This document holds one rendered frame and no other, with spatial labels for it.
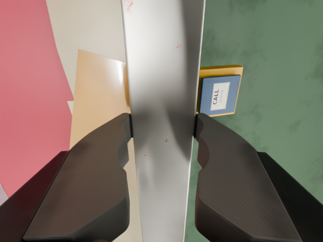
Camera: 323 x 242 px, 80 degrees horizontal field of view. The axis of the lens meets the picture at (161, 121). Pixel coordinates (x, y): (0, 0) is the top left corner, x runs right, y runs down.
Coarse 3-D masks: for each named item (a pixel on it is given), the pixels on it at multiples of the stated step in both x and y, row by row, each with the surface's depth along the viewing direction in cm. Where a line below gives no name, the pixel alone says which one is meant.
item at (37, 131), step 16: (0, 112) 15; (16, 112) 15; (32, 112) 15; (48, 112) 15; (64, 112) 15; (0, 128) 16; (16, 128) 16; (32, 128) 16; (48, 128) 16; (64, 128) 16; (0, 144) 17; (16, 144) 17; (32, 144) 17; (48, 144) 17; (64, 144) 17; (0, 160) 18; (16, 160) 18; (32, 160) 18; (48, 160) 17; (0, 176) 19; (16, 176) 18; (32, 176) 18; (0, 192) 20
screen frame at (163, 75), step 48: (144, 0) 8; (192, 0) 8; (144, 48) 9; (192, 48) 9; (144, 96) 11; (192, 96) 11; (144, 144) 12; (192, 144) 12; (144, 192) 14; (144, 240) 17
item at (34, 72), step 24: (0, 0) 12; (24, 0) 12; (0, 24) 12; (24, 24) 12; (48, 24) 12; (0, 48) 13; (24, 48) 13; (48, 48) 13; (0, 72) 14; (24, 72) 14; (48, 72) 14; (0, 96) 15; (24, 96) 14; (48, 96) 14; (72, 96) 14
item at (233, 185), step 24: (216, 144) 9; (240, 144) 9; (216, 168) 7; (240, 168) 7; (264, 168) 7; (216, 192) 6; (240, 192) 6; (264, 192) 6; (216, 216) 6; (240, 216) 6; (264, 216) 6; (288, 216) 6; (216, 240) 6; (240, 240) 6; (264, 240) 5; (288, 240) 5
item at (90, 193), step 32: (128, 128) 11; (96, 160) 8; (128, 160) 10; (64, 192) 6; (96, 192) 6; (128, 192) 8; (32, 224) 5; (64, 224) 5; (96, 224) 6; (128, 224) 7
